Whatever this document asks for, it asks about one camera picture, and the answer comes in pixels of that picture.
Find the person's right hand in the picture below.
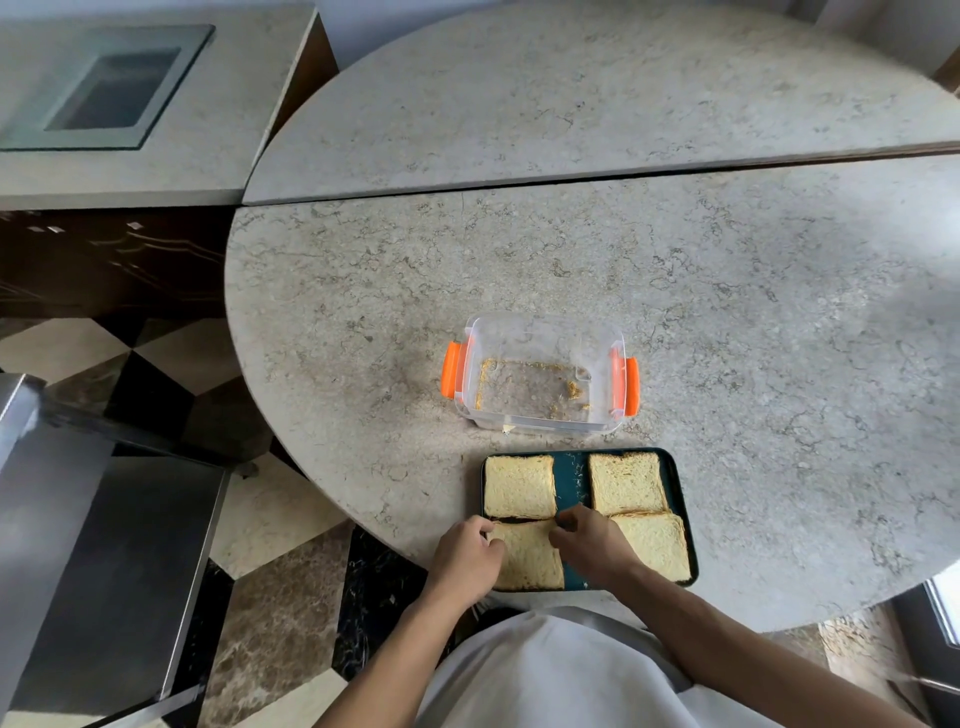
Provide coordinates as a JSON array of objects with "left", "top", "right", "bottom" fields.
[{"left": 548, "top": 504, "right": 645, "bottom": 594}]

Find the person's left hand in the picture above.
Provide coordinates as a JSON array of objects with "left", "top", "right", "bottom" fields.
[{"left": 424, "top": 516, "right": 506, "bottom": 607}]

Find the white bread slice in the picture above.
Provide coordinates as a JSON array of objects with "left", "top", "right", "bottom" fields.
[
  {"left": 483, "top": 454, "right": 558, "bottom": 521},
  {"left": 609, "top": 511, "right": 692, "bottom": 585},
  {"left": 487, "top": 519, "right": 566, "bottom": 592},
  {"left": 588, "top": 451, "right": 669, "bottom": 516}
]

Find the person's right forearm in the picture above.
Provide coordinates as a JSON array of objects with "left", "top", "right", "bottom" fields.
[{"left": 609, "top": 562, "right": 933, "bottom": 728}]

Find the person's left forearm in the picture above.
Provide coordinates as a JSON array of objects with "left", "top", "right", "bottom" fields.
[{"left": 313, "top": 589, "right": 483, "bottom": 728}]

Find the dark teal rectangular tray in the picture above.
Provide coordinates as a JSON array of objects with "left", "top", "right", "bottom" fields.
[{"left": 480, "top": 447, "right": 700, "bottom": 594}]

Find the person's white shirt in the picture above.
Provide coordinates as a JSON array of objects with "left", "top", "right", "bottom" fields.
[{"left": 416, "top": 606, "right": 783, "bottom": 728}]

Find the clear container with orange clips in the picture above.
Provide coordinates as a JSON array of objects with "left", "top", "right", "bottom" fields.
[{"left": 441, "top": 313, "right": 641, "bottom": 436}]

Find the shiny metal chair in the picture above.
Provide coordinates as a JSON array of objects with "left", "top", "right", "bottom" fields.
[{"left": 0, "top": 373, "right": 231, "bottom": 728}]

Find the dark glossy cabinet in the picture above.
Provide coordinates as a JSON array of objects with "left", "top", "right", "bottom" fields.
[{"left": 0, "top": 206, "right": 238, "bottom": 321}]

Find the dark window frame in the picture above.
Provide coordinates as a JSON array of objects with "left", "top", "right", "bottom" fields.
[{"left": 891, "top": 561, "right": 960, "bottom": 728}]

